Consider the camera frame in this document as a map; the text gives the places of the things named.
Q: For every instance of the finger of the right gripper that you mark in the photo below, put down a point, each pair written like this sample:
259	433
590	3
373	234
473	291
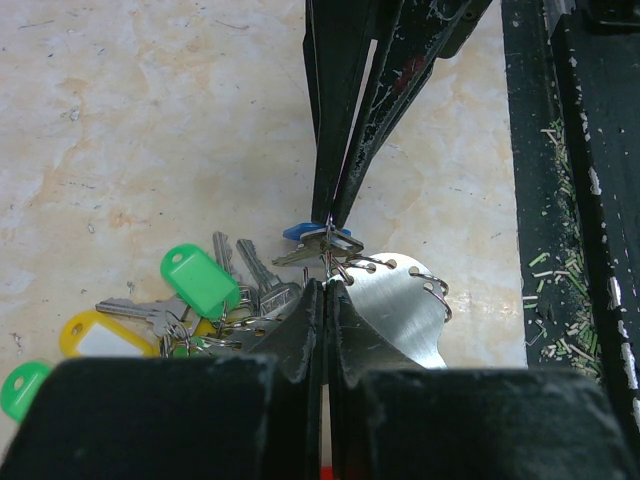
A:
335	48
413	35

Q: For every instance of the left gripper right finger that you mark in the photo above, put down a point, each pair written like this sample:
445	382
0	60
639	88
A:
475	425

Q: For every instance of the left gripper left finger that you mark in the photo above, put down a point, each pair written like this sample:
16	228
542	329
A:
246	416

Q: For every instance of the blue tag key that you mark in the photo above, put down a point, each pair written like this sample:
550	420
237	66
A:
315	240

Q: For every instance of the yellow key tag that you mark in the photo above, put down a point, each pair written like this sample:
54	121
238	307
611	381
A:
94	334

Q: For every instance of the green key tag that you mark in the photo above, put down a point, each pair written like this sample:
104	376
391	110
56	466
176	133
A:
200	281
20	388

